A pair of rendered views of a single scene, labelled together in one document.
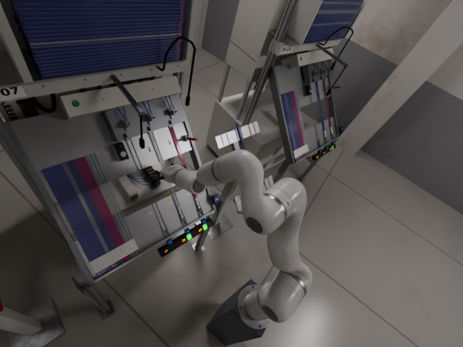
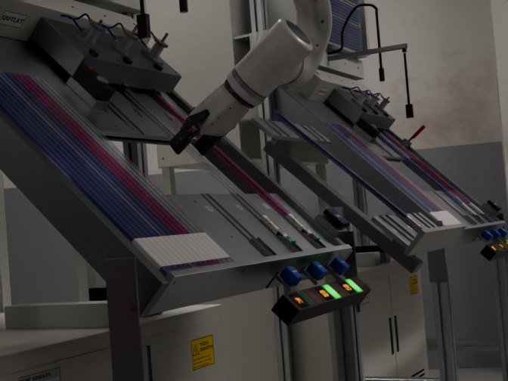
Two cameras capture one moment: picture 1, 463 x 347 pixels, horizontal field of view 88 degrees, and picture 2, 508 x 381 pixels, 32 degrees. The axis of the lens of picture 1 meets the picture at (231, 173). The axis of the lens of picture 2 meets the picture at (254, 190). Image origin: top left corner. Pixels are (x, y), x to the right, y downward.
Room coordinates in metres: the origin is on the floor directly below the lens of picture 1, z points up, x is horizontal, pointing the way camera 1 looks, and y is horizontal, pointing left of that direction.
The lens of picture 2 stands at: (-1.04, 0.35, 0.79)
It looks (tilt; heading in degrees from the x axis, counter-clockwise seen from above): 2 degrees up; 355
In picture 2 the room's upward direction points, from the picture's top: 4 degrees counter-clockwise
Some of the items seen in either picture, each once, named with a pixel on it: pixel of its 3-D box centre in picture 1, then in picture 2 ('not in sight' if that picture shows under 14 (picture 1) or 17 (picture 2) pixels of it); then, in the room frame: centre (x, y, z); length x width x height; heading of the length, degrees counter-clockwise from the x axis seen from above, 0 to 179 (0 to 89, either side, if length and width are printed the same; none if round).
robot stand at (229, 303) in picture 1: (236, 317); not in sight; (0.34, -0.36, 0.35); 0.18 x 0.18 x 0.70; 71
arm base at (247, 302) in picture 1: (262, 302); not in sight; (0.34, -0.36, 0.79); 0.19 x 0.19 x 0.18
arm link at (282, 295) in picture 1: (276, 298); not in sight; (0.31, -0.34, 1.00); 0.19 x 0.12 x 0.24; 153
